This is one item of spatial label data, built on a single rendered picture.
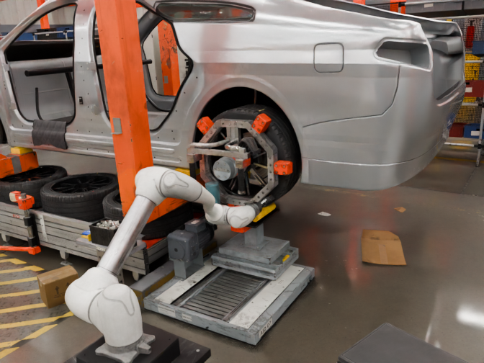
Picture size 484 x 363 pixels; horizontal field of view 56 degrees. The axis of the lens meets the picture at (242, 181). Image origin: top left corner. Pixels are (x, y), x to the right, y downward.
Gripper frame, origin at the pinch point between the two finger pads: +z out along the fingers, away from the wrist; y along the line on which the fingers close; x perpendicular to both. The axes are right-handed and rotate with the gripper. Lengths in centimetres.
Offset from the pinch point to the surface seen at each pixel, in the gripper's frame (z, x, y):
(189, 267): -12, 3, -80
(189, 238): -27, 14, -48
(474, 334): 8, -129, 39
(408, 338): -59, -90, 47
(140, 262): -38, 25, -86
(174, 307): -56, -14, -65
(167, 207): -22, 40, -51
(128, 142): -46, 76, -19
